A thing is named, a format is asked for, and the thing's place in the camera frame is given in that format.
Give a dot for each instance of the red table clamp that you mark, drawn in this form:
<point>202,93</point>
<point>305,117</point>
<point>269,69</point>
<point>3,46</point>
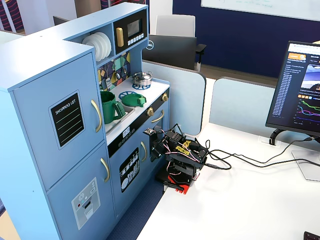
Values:
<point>185,188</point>

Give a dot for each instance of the light blue desk divider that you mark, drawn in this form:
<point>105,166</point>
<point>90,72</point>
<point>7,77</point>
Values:
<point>237,105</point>
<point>180,95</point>

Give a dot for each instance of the white toy plate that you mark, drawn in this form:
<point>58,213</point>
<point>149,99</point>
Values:
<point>103,45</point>
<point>109,45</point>
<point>91,47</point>

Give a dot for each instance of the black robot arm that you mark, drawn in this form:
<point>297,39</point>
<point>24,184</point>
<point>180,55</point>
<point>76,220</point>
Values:
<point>180,160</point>

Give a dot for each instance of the silver monitor stand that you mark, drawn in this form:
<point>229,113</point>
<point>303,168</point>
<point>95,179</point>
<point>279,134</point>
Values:
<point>307,167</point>

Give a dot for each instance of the small gripper camera board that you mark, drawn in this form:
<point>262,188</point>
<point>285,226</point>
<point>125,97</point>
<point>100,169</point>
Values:
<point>149,131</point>

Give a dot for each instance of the gold stove knob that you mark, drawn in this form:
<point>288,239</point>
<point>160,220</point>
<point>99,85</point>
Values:
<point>164,97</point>
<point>150,111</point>

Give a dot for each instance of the green pitcher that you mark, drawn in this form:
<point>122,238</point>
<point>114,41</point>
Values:
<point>107,110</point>

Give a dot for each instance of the white whiteboard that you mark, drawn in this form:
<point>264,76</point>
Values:
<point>250,6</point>

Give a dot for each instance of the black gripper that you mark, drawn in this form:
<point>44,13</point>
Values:
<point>155,148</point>

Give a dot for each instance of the blue toy kitchen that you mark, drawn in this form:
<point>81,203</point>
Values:
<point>37,150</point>

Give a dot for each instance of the black toy microwave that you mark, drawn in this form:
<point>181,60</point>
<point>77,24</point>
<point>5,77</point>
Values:
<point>125,17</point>

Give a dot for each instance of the green round lid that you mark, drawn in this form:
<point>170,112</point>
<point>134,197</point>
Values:
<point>131,99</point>

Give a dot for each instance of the metal ladle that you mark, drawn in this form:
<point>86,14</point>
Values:
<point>117,75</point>

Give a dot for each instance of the metal serving spoon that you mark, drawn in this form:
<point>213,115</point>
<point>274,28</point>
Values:
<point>124,71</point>

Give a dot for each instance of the silver pot with lid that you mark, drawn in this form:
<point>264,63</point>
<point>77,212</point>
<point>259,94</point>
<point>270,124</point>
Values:
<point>142,79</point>

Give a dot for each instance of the black Dell monitor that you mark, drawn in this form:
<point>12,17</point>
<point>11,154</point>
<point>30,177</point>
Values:
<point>170,50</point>

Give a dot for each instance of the black keyboard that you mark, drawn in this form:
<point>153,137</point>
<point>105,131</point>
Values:
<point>313,237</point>

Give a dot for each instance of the grey toy sink basin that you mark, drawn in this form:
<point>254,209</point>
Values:
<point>113,126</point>

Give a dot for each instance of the switched-on computer monitor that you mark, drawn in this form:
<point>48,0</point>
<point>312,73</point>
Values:
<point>292,87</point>

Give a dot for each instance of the grey office chair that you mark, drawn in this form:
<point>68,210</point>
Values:
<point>175,25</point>

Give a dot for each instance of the metal slotted spatula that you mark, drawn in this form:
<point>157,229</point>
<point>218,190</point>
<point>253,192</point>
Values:
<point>108,83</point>

